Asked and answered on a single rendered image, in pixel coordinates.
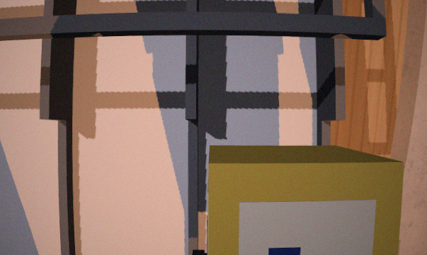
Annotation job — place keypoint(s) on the yellow butter carton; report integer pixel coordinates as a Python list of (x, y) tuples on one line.
[(302, 200)]

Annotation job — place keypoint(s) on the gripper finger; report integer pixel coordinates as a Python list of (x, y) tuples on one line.
[(199, 252)]

